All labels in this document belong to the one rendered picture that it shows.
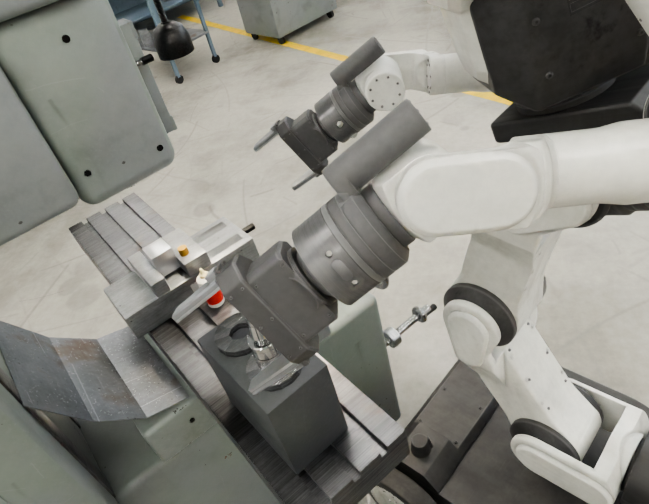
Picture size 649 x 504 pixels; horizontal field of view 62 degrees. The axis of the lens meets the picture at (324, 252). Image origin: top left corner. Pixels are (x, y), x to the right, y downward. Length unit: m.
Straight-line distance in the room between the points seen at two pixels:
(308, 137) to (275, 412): 0.48
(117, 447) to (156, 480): 0.13
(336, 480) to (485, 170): 0.66
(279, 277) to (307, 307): 0.04
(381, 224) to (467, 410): 0.99
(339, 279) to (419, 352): 1.81
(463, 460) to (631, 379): 1.02
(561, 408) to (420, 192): 0.84
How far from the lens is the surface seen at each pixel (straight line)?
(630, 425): 1.25
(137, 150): 1.02
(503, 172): 0.44
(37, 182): 0.97
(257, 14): 5.75
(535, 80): 0.66
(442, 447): 1.33
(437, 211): 0.44
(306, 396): 0.87
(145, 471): 1.37
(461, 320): 1.00
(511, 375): 1.14
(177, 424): 1.28
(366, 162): 0.46
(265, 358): 0.83
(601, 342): 2.33
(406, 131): 0.46
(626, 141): 0.51
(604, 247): 2.72
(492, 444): 1.39
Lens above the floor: 1.78
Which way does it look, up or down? 39 degrees down
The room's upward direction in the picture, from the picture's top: 16 degrees counter-clockwise
